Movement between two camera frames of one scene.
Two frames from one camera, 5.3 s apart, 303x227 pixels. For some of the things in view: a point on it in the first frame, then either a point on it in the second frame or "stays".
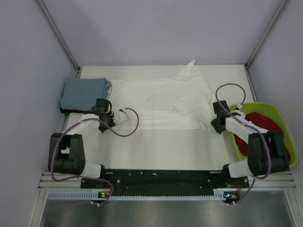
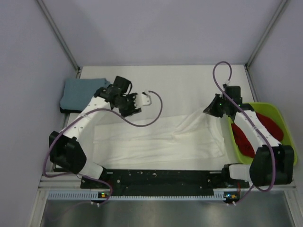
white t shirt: (182, 103) → (187, 140)
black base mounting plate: (164, 180) stays
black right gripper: (218, 129) → (210, 109)
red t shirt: (262, 121) stays
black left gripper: (111, 116) → (132, 110)
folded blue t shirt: (81, 94) stays
